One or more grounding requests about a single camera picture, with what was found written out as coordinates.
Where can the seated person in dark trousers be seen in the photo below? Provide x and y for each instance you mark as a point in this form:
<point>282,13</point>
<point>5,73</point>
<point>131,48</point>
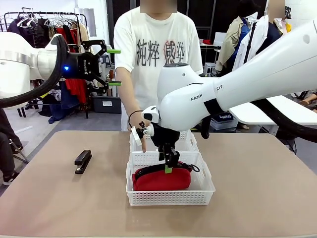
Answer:
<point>6,148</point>

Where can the person's right hand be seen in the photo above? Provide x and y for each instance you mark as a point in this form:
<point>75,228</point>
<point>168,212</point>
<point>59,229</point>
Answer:
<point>137,120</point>

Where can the dark purple coat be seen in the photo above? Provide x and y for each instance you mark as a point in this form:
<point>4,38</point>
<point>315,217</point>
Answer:
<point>15,27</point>

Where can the black stapler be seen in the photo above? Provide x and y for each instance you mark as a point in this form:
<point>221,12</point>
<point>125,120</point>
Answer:
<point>83,161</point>

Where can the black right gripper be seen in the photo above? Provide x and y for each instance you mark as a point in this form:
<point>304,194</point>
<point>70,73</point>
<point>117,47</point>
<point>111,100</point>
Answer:
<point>164,136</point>

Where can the black clothes rack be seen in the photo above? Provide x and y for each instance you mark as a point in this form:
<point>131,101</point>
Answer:
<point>87,109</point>

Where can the small white appliance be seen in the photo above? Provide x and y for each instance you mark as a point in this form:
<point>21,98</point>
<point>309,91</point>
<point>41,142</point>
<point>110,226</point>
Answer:
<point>209,68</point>

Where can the dark clothes pile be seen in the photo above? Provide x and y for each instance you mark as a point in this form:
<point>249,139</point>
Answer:
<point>57,109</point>

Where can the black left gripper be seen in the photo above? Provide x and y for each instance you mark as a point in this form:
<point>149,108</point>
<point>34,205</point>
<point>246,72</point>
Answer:
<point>79,65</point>

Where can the black tripod pole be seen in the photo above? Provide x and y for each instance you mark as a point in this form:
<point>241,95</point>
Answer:
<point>251,37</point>

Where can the yellow garment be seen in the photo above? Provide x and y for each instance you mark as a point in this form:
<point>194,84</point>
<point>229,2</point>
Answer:
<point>288,26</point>

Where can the red zip pouch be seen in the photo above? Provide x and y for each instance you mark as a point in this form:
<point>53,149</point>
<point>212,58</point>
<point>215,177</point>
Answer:
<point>161,182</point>

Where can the white table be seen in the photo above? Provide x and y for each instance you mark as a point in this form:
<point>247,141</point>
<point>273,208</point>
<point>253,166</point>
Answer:
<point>250,114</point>

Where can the beige garment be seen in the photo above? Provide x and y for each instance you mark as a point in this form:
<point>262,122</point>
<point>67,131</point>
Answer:
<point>84,32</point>

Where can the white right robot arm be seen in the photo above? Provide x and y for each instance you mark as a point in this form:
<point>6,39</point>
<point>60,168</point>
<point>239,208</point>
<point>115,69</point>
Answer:
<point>247,81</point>

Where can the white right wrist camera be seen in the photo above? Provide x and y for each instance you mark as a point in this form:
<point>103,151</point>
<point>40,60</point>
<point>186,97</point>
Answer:
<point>136,136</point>

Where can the mannequin with beige coat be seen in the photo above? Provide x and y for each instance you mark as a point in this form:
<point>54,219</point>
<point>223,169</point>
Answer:
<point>229,44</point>

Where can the red dress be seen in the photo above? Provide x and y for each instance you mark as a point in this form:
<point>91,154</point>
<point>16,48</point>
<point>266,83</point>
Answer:
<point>75,89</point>

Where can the white perforated plastic basket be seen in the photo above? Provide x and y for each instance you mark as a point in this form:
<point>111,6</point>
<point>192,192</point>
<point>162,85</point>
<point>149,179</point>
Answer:
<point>171,198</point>
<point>188,143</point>

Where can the white shirt on mannequin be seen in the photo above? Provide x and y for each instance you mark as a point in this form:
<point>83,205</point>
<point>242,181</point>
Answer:
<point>258,37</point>

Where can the black grid-pattern garment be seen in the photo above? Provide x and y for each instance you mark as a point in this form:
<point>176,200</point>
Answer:
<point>42,34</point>

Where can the grey storage box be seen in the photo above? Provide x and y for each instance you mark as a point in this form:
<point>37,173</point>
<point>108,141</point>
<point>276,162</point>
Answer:
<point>106,104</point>

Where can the person's right forearm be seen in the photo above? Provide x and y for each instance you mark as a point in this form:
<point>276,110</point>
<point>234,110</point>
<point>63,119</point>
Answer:
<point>126,94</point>

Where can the person in white printed T-shirt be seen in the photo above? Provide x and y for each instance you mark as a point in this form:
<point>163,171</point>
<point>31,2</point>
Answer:
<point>148,37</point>

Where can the clear storage box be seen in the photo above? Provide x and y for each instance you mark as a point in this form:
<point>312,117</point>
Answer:
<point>223,124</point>

